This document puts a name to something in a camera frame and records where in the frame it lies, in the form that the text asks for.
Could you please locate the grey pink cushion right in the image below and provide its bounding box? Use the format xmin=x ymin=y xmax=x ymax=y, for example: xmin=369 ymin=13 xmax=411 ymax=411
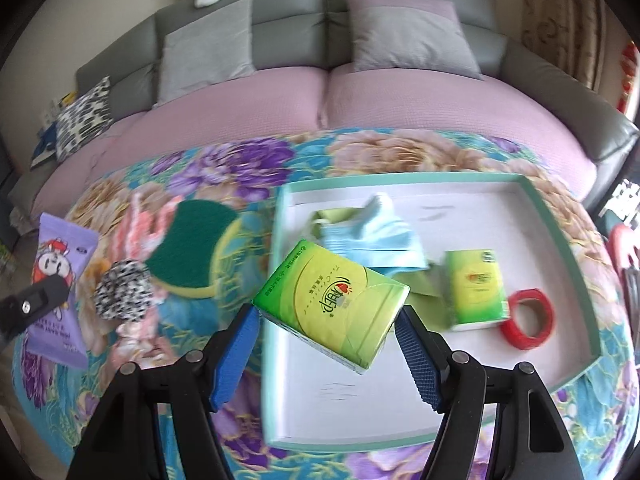
xmin=346 ymin=0 xmax=480 ymax=79

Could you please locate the green yellow scrub sponge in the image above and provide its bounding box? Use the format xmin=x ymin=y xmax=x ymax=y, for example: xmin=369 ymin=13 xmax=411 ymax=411
xmin=145 ymin=200 xmax=240 ymax=299

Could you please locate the beige patterned curtain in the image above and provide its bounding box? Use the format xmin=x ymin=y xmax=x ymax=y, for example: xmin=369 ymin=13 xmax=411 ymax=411
xmin=521 ymin=0 xmax=610 ymax=92

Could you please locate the blue face mask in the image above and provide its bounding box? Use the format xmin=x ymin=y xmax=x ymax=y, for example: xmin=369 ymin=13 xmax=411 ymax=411
xmin=308 ymin=193 xmax=428 ymax=276

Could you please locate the purple cartoon wipes pack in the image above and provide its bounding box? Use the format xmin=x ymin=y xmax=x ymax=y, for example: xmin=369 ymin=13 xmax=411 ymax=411
xmin=26 ymin=214 xmax=99 ymax=370

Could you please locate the grey sofa with pink cover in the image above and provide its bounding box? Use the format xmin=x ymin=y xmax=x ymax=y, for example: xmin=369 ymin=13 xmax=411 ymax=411
xmin=1 ymin=0 xmax=639 ymax=217

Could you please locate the green tissue pack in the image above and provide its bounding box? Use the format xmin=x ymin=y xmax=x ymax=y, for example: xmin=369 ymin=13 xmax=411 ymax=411
xmin=445 ymin=249 xmax=510 ymax=332
xmin=253 ymin=240 xmax=410 ymax=374

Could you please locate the black white patterned pillow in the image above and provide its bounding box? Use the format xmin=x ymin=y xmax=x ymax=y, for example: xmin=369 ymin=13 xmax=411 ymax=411
xmin=55 ymin=76 xmax=113 ymax=164

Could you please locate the leopard print scrunchie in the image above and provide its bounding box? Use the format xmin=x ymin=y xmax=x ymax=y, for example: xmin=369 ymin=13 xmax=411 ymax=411
xmin=93 ymin=259 xmax=153 ymax=322

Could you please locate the blue white pillow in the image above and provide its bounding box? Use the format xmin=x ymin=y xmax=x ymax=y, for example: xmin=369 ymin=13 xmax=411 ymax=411
xmin=29 ymin=120 xmax=58 ymax=169

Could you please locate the red tape roll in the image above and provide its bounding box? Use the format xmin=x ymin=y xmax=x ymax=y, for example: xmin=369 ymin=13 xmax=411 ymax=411
xmin=499 ymin=288 xmax=555 ymax=350

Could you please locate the teal rimmed white tray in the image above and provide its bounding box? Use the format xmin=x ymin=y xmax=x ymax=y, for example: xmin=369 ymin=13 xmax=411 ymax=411
xmin=262 ymin=172 xmax=602 ymax=452

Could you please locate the pink white wavy cloth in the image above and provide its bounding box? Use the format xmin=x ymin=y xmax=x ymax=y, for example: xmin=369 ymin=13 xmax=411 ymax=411
xmin=108 ymin=192 xmax=181 ymax=370

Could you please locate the grey cushion left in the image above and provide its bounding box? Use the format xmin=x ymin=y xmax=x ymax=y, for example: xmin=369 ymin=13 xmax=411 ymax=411
xmin=154 ymin=0 xmax=256 ymax=107

